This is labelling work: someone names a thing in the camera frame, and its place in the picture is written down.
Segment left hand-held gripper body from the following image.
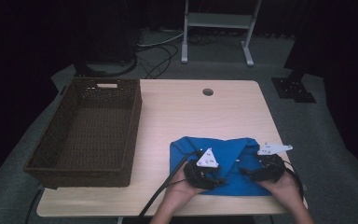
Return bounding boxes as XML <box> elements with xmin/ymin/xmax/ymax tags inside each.
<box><xmin>183</xmin><ymin>147</ymin><xmax>222</xmax><ymax>190</ymax></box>

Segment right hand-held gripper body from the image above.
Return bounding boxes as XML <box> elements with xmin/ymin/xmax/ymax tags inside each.
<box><xmin>250</xmin><ymin>142</ymin><xmax>294</xmax><ymax>183</ymax></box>

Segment blue t-shirt with white print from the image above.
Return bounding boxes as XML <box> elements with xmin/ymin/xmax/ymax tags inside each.
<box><xmin>169</xmin><ymin>135</ymin><xmax>273</xmax><ymax>197</ymax></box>

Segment brown wicker basket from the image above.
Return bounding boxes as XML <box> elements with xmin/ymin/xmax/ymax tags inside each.
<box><xmin>22</xmin><ymin>77</ymin><xmax>143</xmax><ymax>190</ymax></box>

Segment person's left hand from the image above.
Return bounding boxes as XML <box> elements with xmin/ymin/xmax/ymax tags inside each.
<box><xmin>164</xmin><ymin>171</ymin><xmax>207</xmax><ymax>207</ymax></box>

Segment person's right hand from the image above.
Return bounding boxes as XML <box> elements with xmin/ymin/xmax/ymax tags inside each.
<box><xmin>255</xmin><ymin>172</ymin><xmax>304</xmax><ymax>213</ymax></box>

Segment black square stand base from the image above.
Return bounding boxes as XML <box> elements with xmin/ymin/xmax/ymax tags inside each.
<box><xmin>270</xmin><ymin>69</ymin><xmax>317</xmax><ymax>104</ymax></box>

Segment black round stand base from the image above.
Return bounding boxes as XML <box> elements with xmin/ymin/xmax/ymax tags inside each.
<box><xmin>74</xmin><ymin>55</ymin><xmax>138</xmax><ymax>78</ymax></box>

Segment white metal stand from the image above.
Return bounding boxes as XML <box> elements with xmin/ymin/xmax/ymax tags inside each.
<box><xmin>181</xmin><ymin>0</ymin><xmax>263</xmax><ymax>67</ymax></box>

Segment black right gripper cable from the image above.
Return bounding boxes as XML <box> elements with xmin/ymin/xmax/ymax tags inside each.
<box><xmin>282</xmin><ymin>160</ymin><xmax>305</xmax><ymax>201</ymax></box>

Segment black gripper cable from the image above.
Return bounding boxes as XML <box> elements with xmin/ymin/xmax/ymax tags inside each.
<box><xmin>282</xmin><ymin>160</ymin><xmax>305</xmax><ymax>201</ymax></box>
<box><xmin>138</xmin><ymin>150</ymin><xmax>205</xmax><ymax>218</ymax></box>

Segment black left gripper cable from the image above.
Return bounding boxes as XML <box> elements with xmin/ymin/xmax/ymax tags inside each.
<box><xmin>138</xmin><ymin>150</ymin><xmax>205</xmax><ymax>218</ymax></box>

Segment black floor cable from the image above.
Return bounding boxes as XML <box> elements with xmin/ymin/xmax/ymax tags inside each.
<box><xmin>135</xmin><ymin>43</ymin><xmax>180</xmax><ymax>79</ymax></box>

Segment white floor cable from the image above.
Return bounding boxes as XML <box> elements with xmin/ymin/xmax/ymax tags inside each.
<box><xmin>136</xmin><ymin>31</ymin><xmax>185</xmax><ymax>49</ymax></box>

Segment black cable under table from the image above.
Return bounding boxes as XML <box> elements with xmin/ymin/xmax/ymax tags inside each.
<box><xmin>23</xmin><ymin>188</ymin><xmax>45</xmax><ymax>224</ymax></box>

